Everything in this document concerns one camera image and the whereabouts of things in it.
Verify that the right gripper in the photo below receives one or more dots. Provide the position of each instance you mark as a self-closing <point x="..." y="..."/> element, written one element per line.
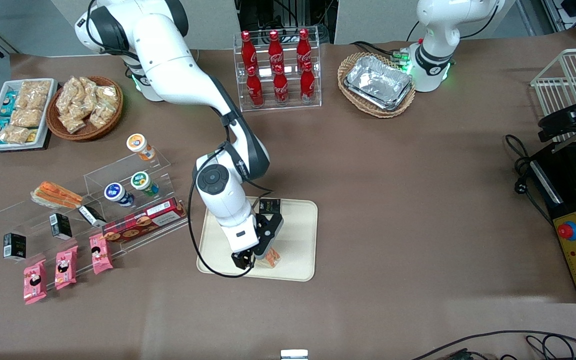
<point x="268" y="226"/>

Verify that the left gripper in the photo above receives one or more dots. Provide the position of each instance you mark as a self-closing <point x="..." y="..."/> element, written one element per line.
<point x="563" y="120"/>

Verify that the orange snack packet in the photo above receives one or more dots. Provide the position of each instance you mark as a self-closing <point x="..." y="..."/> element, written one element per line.
<point x="272" y="258"/>

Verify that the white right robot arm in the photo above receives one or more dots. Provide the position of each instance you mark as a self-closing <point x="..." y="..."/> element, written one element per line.
<point x="168" y="65"/>

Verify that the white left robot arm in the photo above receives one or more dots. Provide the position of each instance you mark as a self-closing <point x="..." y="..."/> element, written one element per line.
<point x="438" y="50"/>

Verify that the beige plastic tray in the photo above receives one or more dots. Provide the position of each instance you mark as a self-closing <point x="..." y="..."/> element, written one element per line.
<point x="293" y="225"/>

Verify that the aluminium foil tray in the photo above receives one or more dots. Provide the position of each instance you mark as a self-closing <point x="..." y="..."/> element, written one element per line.
<point x="368" y="99"/>
<point x="378" y="77"/>

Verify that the wrapped triangle sandwich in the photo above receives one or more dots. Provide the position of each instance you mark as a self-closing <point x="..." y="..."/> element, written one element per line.
<point x="55" y="195"/>

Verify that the flat metal strip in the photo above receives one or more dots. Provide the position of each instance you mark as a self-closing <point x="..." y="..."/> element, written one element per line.
<point x="565" y="145"/>

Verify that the small black product box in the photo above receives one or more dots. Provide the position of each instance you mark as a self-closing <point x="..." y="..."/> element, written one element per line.
<point x="270" y="206"/>
<point x="60" y="226"/>
<point x="92" y="216"/>
<point x="14" y="246"/>

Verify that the black food warmer appliance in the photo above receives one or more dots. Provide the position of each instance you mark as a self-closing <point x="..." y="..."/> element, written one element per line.
<point x="568" y="200"/>

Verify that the long red biscuit box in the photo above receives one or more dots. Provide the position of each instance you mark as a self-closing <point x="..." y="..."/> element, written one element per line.
<point x="143" y="220"/>

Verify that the green lidded cup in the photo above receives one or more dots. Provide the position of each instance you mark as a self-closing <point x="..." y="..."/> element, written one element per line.
<point x="144" y="183"/>

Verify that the blue lidded cup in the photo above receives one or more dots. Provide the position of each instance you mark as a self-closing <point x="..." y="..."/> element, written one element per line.
<point x="118" y="194"/>

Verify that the pink snack packet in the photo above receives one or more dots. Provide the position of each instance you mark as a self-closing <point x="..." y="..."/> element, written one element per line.
<point x="101" y="254"/>
<point x="66" y="268"/>
<point x="35" y="282"/>

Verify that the orange lidded cup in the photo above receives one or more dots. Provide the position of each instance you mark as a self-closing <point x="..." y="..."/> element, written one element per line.
<point x="139" y="145"/>

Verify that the clear acrylic bottle rack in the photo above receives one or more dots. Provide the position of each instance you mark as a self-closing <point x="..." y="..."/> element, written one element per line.
<point x="313" y="102"/>

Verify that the red cola bottle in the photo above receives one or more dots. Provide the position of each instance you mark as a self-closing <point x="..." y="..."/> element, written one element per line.
<point x="303" y="47"/>
<point x="255" y="90"/>
<point x="248" y="50"/>
<point x="307" y="85"/>
<point x="275" y="49"/>
<point x="281" y="87"/>

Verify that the clear acrylic display stand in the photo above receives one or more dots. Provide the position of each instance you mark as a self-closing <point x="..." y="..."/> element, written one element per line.
<point x="93" y="185"/>

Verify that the light tan wicker basket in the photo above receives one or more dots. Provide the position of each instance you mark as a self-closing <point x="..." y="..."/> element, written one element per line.
<point x="353" y="102"/>

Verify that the clear bag of snacks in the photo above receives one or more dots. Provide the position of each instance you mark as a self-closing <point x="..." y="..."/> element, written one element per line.
<point x="102" y="116"/>
<point x="88" y="95"/>
<point x="68" y="95"/>
<point x="107" y="95"/>
<point x="71" y="123"/>

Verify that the dark brown wicker basket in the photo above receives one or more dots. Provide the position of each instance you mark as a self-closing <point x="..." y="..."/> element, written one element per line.
<point x="60" y="131"/>

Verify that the black background equipment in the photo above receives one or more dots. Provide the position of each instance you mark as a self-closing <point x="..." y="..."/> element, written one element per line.
<point x="288" y="15"/>

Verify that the beige cracker pack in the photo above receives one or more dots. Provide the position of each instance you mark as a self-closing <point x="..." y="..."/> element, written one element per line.
<point x="14" y="135"/>
<point x="27" y="117"/>
<point x="34" y="94"/>

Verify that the blue snack pack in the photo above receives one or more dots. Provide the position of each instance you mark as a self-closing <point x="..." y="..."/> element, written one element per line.
<point x="8" y="104"/>
<point x="1" y="127"/>

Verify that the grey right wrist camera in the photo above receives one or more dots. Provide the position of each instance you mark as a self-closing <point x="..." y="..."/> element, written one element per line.
<point x="272" y="224"/>

